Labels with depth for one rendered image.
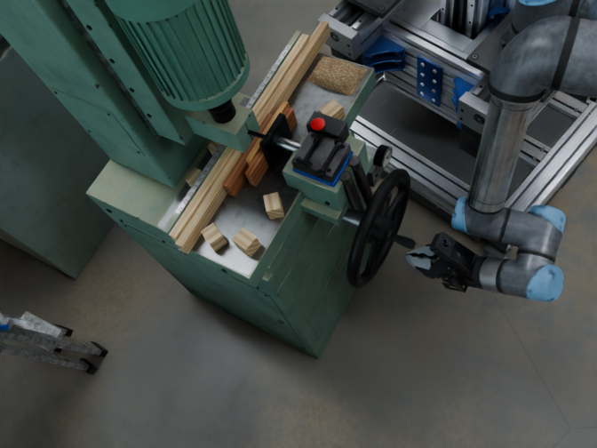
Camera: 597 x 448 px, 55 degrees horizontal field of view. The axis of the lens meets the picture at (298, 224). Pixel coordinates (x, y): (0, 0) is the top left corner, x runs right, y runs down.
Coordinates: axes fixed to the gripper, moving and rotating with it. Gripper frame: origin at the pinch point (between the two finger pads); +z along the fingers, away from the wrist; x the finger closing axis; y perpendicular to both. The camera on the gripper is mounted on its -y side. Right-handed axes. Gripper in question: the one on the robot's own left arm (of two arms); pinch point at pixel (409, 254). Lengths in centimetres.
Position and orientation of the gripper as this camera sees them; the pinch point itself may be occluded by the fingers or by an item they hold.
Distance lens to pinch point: 140.8
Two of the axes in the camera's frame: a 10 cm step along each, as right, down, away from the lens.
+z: -6.6, -1.0, 7.5
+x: 4.8, -8.2, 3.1
